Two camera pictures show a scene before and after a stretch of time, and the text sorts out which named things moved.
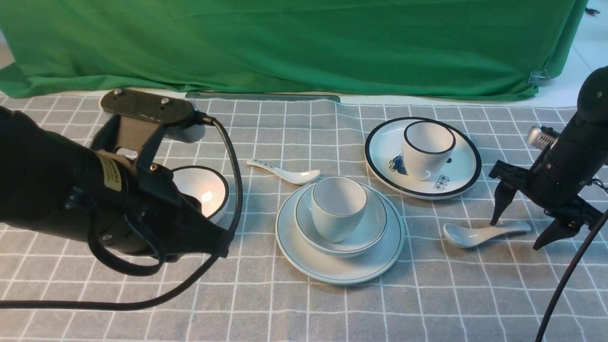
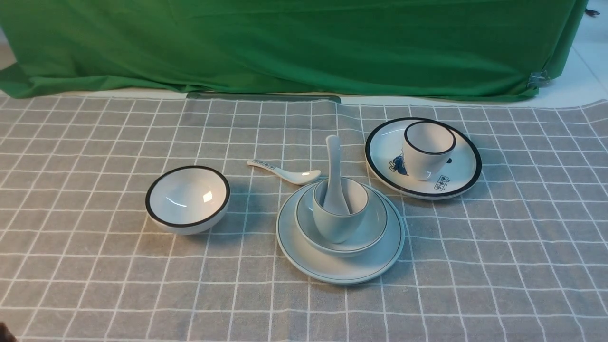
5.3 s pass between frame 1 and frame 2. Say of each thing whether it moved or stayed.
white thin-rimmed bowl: stayed
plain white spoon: moved
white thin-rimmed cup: stayed
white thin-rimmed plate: stayed
